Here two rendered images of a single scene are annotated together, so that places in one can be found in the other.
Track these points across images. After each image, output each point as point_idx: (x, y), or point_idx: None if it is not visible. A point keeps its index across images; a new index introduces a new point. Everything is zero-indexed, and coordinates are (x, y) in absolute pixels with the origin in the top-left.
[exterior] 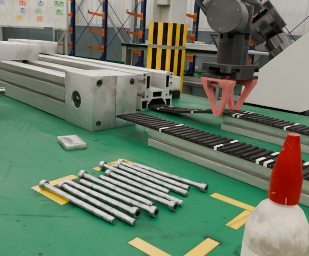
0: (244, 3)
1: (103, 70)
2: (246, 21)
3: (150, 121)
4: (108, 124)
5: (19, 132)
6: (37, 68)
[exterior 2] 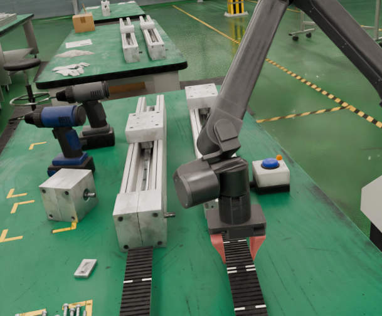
0: (217, 173)
1: (148, 194)
2: (216, 193)
3: (138, 264)
4: (136, 247)
5: (78, 242)
6: (124, 173)
